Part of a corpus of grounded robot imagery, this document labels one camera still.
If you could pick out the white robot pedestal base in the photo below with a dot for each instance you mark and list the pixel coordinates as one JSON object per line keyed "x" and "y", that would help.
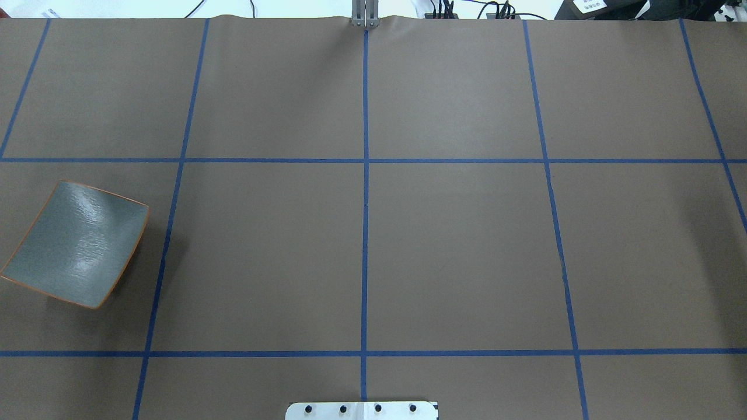
{"x": 363, "y": 410}

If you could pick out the black device with white label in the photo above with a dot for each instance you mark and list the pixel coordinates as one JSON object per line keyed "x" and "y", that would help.
{"x": 651, "y": 10}

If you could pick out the grey square plate orange rim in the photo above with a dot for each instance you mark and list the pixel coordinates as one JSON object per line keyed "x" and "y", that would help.
{"x": 79, "y": 245}

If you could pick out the brown paper table cover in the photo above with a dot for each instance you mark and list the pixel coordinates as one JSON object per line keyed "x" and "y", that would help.
{"x": 516, "y": 220}

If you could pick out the aluminium frame post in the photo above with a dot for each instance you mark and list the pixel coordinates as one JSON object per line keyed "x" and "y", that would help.
{"x": 365, "y": 13}

